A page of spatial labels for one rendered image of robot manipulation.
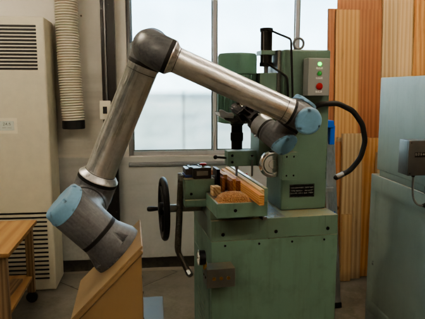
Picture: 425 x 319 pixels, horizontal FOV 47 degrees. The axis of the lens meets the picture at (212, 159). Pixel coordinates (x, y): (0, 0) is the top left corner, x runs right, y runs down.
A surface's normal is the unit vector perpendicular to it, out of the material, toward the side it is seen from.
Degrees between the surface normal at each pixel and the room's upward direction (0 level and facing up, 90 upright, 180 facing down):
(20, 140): 90
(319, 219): 90
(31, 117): 90
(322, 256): 90
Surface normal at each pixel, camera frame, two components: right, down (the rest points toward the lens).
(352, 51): 0.09, 0.08
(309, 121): 0.11, 0.30
